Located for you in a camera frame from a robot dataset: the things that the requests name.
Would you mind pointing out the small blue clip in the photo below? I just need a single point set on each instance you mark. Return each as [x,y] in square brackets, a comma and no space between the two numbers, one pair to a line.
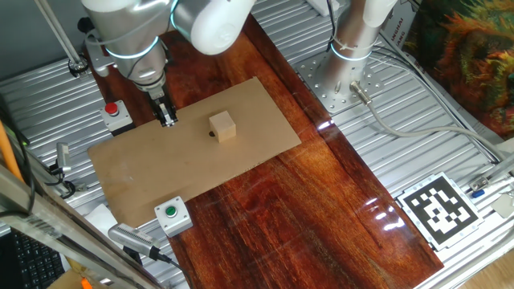
[478,193]

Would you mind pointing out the silver depth camera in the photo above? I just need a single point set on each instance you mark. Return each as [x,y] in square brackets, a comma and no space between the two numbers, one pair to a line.
[132,237]

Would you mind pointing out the thin metal pole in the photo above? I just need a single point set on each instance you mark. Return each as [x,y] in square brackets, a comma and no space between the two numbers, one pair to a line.
[60,34]

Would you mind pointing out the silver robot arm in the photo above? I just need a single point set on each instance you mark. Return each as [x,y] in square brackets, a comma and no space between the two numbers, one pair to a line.
[128,32]

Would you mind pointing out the white paper tag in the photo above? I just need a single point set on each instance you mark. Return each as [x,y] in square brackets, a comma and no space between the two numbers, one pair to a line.
[504,205]

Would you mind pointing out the grey box with red button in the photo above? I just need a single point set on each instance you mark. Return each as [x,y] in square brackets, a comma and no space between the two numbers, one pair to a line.
[120,120]

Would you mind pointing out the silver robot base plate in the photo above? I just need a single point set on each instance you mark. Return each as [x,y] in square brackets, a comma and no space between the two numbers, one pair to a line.
[317,80]

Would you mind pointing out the glossy red-brown wooden board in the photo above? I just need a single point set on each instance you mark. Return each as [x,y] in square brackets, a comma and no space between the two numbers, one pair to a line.
[301,221]

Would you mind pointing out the brown cardboard sheet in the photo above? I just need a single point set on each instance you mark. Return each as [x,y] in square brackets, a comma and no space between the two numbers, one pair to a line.
[160,168]

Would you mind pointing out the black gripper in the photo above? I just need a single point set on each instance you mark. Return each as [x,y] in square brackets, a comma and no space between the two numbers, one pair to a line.
[160,99]

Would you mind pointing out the small metal clamp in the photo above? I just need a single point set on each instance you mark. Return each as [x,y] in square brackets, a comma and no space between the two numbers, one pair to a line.
[478,182]

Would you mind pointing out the black white fiducial marker board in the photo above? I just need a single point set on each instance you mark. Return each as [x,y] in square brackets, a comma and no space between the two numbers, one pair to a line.
[441,225]

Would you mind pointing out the black foam-covered plug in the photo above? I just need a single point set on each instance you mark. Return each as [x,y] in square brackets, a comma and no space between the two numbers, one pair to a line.
[84,25]

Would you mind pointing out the colourful painted poster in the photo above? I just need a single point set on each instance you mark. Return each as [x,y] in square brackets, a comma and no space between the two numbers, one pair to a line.
[470,52]

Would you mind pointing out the grey metal frame bar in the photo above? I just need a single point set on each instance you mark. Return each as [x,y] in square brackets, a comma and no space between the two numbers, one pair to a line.
[60,225]

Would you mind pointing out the grey box with green button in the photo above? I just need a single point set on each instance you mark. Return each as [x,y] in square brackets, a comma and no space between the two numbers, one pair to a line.
[176,221]

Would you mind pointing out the light wooden block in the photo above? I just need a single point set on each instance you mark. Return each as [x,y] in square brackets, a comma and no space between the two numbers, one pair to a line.
[223,126]

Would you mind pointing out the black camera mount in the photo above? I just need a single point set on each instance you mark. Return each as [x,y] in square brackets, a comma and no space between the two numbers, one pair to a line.
[132,255]

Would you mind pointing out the black keyboard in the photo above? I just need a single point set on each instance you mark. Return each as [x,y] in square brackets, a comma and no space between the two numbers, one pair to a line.
[34,265]

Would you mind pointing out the white printed paper sign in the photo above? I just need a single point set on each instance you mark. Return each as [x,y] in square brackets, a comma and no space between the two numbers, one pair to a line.
[397,28]

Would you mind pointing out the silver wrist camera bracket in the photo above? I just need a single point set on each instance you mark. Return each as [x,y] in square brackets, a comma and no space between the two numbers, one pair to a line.
[96,56]

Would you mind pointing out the small silver camera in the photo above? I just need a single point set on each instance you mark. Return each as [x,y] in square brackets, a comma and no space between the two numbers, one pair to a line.
[63,154]

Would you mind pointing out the orange pole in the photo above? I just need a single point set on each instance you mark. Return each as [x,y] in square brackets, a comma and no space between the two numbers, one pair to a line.
[8,152]

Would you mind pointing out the small metal angle bracket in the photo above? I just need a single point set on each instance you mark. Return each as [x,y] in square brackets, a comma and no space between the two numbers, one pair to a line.
[82,187]

